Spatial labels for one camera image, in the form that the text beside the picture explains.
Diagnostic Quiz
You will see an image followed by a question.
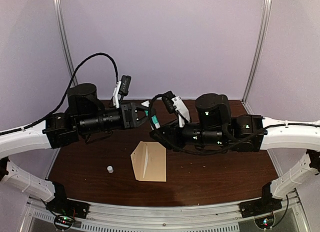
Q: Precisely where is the right aluminium frame post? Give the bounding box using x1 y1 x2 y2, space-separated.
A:
241 0 273 104

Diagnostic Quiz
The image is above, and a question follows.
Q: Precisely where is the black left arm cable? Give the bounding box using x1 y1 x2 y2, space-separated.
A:
0 52 120 137

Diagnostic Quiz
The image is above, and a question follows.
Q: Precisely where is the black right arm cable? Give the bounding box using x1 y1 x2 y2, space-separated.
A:
148 91 266 155

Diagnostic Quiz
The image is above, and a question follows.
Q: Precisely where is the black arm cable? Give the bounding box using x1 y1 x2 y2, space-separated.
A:
148 91 266 155
0 52 120 137

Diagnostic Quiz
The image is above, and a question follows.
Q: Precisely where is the small green glue stick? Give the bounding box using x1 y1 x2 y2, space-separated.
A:
141 100 161 130

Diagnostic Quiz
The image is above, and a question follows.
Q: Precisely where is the right round circuit board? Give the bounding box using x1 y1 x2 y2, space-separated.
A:
254 215 275 230

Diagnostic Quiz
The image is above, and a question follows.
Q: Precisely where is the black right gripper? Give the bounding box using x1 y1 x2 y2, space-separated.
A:
149 118 227 153

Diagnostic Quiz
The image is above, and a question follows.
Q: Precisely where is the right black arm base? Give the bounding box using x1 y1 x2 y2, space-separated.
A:
239 182 282 219

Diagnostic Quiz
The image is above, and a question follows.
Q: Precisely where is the aluminium frame post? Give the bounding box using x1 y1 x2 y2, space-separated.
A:
53 0 74 77
241 0 273 104

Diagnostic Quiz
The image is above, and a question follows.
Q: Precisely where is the left aluminium frame post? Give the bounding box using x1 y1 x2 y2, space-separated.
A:
53 0 74 77

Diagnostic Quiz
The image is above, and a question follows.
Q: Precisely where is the brown kraft envelope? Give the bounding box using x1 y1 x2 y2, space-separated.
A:
130 141 167 182

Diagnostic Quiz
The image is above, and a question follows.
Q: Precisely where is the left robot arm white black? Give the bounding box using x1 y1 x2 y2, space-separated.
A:
0 83 150 214

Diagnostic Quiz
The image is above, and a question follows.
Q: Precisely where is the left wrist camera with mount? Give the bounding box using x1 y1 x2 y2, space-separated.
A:
111 75 132 108

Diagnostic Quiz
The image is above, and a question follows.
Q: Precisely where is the left round circuit board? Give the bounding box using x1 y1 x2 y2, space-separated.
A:
53 215 75 230

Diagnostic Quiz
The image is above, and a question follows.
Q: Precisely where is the white glue stick cap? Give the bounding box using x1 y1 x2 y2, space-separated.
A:
107 166 114 174

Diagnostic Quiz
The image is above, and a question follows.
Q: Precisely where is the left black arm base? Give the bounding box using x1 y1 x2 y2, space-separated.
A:
46 182 90 219

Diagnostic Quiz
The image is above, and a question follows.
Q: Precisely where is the front aluminium slotted rail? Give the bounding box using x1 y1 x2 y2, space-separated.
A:
18 192 311 232

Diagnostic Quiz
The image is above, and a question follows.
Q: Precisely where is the round circuit board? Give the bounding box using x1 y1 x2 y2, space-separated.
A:
53 215 75 230
254 215 275 230

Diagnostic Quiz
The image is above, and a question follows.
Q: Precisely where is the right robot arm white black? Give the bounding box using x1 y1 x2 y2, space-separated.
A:
147 91 320 213

